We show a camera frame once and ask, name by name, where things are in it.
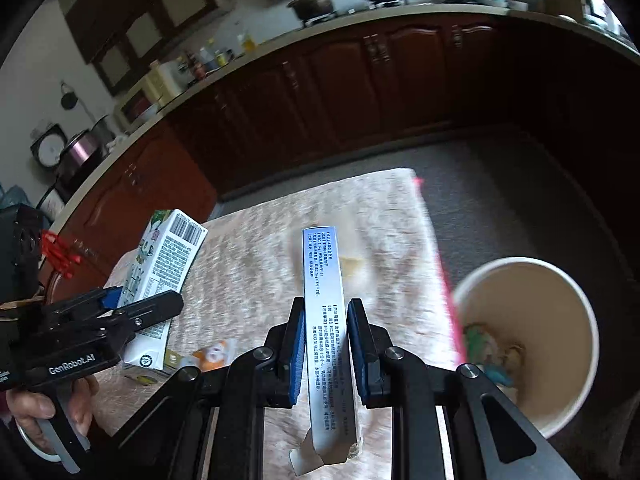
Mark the dark red kitchen cabinets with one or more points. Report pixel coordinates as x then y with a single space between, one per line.
372 80

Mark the cardboard box on counter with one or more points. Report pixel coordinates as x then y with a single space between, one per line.
574 9

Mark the yellow oil bottle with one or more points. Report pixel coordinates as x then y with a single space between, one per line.
246 42

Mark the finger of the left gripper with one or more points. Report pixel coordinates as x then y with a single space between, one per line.
124 322
91 304

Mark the white kitchen scale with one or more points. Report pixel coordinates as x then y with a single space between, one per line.
48 146

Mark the left human hand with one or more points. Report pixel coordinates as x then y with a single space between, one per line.
27 407

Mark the white microwave oven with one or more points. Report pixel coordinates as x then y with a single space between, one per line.
140 103

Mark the embossed beige tablecloth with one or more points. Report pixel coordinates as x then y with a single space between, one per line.
367 237

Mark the steel cooking pot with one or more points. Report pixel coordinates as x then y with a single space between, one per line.
311 10

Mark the purple rice cooker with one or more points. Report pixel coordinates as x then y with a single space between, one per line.
82 151

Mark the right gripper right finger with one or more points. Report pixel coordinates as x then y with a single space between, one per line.
367 344

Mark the blue white medicine box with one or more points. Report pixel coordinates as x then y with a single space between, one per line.
333 435

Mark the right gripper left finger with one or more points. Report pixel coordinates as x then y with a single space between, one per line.
283 377

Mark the red hanging ornament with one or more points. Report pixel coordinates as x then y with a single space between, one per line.
63 260

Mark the white paper trash bucket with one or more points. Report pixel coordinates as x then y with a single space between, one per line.
539 307

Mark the upper wall cabinets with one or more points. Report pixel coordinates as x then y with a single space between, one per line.
120 38

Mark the orange white snack wrapper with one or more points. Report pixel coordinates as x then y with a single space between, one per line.
213 357

